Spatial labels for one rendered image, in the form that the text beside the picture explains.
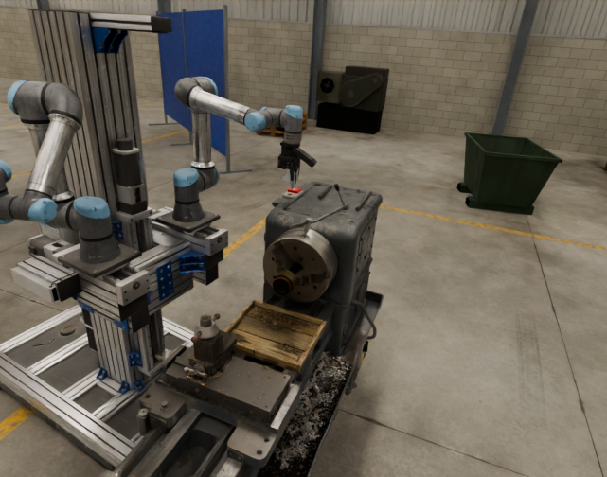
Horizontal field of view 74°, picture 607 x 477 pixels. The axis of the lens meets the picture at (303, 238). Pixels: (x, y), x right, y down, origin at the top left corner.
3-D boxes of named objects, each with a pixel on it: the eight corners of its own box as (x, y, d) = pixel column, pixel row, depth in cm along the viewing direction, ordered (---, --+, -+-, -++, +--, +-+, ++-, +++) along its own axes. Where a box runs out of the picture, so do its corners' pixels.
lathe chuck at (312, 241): (267, 278, 196) (276, 220, 182) (327, 302, 188) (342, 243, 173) (258, 287, 189) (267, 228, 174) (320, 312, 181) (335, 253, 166)
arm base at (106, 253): (70, 256, 161) (65, 234, 157) (104, 242, 173) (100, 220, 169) (96, 267, 155) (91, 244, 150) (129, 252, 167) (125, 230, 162)
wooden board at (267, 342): (253, 306, 189) (253, 298, 187) (326, 327, 177) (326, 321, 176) (217, 344, 163) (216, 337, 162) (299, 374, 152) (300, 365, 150)
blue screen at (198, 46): (148, 124, 946) (136, 8, 843) (183, 123, 984) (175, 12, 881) (205, 176, 631) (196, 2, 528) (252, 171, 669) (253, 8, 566)
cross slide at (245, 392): (187, 348, 152) (186, 339, 150) (291, 386, 139) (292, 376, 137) (156, 379, 138) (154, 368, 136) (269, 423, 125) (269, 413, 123)
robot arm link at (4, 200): (12, 228, 127) (3, 195, 122) (-20, 224, 128) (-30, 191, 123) (31, 219, 134) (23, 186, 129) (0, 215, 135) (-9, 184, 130)
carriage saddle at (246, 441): (189, 357, 156) (188, 344, 154) (301, 397, 142) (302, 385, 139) (133, 415, 131) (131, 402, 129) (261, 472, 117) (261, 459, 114)
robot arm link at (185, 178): (169, 199, 196) (166, 171, 190) (187, 191, 207) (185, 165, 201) (189, 203, 192) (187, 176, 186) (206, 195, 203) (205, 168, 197)
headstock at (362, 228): (302, 237, 258) (306, 178, 241) (375, 254, 243) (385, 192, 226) (258, 281, 208) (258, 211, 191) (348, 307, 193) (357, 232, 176)
